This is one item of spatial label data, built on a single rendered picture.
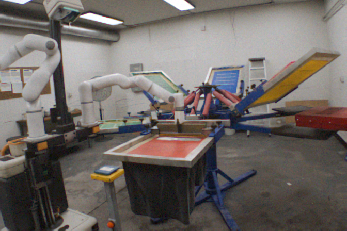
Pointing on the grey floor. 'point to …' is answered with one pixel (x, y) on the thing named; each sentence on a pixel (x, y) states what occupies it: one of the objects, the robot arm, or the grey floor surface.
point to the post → (108, 181)
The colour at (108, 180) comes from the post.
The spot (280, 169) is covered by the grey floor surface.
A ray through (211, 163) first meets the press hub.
